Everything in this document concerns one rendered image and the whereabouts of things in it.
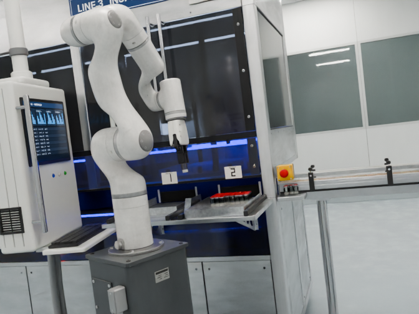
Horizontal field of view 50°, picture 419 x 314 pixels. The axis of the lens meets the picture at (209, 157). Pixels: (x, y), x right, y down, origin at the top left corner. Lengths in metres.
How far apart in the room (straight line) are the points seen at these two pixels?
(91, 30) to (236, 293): 1.47
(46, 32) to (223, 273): 1.60
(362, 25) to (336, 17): 0.38
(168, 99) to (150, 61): 0.17
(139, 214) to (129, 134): 0.27
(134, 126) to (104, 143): 0.13
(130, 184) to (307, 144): 5.40
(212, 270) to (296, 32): 5.01
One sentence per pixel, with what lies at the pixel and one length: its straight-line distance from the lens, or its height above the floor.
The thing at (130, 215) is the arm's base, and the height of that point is 0.99.
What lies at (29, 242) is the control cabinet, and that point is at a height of 0.85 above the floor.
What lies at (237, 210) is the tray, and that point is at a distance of 1.84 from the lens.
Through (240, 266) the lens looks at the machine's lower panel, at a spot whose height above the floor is 0.55.
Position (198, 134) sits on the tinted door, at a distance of 2.25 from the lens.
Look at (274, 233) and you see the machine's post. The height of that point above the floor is 0.71.
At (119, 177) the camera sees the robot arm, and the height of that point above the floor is 1.11.
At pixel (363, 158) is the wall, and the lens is 6.74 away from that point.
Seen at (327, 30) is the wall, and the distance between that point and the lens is 6.84.
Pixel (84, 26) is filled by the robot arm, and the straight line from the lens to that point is 1.50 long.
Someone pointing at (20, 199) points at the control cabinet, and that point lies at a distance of 2.12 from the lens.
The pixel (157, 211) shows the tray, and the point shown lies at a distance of 2.09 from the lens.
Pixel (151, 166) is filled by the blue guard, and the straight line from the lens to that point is 2.35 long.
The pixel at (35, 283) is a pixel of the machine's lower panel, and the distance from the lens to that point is 2.91.
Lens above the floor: 1.22
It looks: 3 degrees down
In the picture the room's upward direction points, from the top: 7 degrees counter-clockwise
